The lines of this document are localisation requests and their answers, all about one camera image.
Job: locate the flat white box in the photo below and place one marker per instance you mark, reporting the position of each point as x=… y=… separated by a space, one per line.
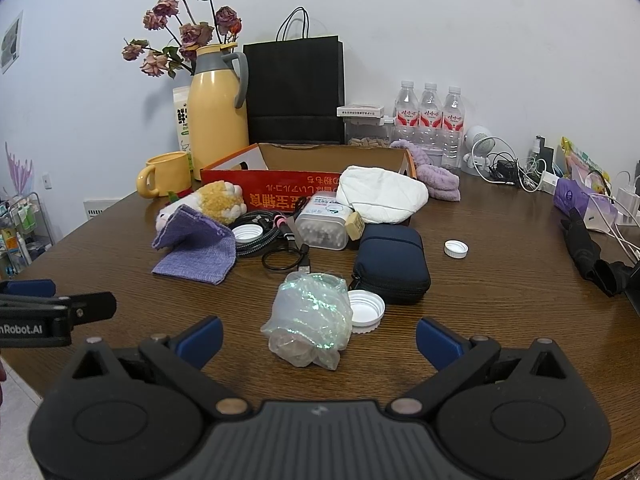
x=361 y=111

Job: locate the purple coral decoration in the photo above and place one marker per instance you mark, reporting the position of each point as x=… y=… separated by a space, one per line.
x=19 y=172

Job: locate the yellow ceramic mug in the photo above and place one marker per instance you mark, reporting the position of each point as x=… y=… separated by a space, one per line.
x=167 y=175

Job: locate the white wall outlet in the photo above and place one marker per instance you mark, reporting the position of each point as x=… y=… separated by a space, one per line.
x=47 y=180

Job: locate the black power adapter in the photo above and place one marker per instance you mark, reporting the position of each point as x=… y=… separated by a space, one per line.
x=547 y=157

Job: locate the white power strip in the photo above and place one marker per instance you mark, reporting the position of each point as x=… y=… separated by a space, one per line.
x=629 y=202

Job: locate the clear water bottle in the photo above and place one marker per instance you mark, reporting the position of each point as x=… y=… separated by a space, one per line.
x=406 y=112
x=453 y=120
x=430 y=115

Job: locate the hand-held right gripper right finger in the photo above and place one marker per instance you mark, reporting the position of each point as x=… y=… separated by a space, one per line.
x=435 y=340

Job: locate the purple cloth pouch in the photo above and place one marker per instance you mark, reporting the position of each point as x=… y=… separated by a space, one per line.
x=195 y=255

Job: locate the black folded umbrella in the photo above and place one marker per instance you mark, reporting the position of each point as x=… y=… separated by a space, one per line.
x=582 y=250

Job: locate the black paper bag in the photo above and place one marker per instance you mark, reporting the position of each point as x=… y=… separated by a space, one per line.
x=295 y=90

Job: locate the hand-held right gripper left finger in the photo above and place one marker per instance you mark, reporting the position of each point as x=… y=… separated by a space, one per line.
x=202 y=340

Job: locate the metal shelf trolley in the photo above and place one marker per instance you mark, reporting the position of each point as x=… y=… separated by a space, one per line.
x=25 y=240

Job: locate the white milk carton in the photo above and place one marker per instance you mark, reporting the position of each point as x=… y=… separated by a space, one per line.
x=182 y=120

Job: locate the red cardboard box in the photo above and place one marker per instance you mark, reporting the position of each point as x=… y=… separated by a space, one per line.
x=280 y=182

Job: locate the purple tissue pack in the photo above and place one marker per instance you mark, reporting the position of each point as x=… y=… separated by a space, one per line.
x=575 y=195

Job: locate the iridescent plastic bag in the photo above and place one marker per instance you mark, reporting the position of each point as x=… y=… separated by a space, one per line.
x=305 y=325

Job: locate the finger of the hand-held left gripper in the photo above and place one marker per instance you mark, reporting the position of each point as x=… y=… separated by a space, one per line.
x=95 y=306
x=30 y=288

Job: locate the dried rose bouquet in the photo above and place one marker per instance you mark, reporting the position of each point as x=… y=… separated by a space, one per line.
x=192 y=33

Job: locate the wall picture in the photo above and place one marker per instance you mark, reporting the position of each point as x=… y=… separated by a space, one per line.
x=11 y=42

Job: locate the yellow white plush toy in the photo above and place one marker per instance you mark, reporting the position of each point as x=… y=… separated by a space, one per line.
x=220 y=200

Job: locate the navy zip case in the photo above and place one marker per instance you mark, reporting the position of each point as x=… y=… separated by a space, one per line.
x=392 y=265

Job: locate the small white bottle cap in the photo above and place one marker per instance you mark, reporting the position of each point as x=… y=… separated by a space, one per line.
x=456 y=249

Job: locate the clear container of nuts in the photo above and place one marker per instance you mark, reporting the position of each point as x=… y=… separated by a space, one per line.
x=367 y=135

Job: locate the large white bottle cap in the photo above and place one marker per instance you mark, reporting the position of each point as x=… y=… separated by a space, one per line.
x=367 y=310

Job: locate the white charger plug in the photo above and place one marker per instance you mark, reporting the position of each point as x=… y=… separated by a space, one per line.
x=550 y=182

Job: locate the colourful snack packet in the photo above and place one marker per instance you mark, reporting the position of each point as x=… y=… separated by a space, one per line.
x=582 y=160

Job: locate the white plastic bottle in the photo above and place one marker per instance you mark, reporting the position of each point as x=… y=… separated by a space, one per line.
x=382 y=192
x=322 y=230

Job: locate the small beige block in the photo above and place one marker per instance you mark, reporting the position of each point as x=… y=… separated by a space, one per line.
x=356 y=225

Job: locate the yellow thermos jug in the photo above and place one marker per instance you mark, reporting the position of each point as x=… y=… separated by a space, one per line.
x=217 y=110

